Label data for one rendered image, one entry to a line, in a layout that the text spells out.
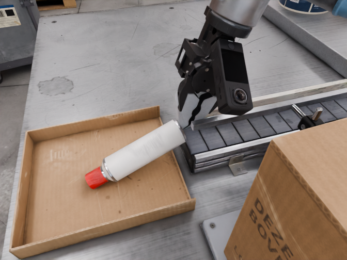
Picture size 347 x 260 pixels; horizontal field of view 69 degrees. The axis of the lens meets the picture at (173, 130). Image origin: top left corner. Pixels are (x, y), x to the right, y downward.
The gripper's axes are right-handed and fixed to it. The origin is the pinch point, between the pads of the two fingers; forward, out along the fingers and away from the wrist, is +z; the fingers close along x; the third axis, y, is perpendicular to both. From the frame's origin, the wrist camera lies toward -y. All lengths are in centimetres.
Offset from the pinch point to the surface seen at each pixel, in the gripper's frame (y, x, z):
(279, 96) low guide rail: 3.6, -21.9, -6.9
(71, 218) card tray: -7.8, 19.7, 16.6
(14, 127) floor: 118, 47, 116
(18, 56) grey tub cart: 179, 50, 95
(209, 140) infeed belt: -1.3, -5.8, 2.5
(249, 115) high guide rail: -3.8, -8.6, -6.8
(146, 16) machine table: 74, -11, 6
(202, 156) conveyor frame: -4.5, -3.3, 3.6
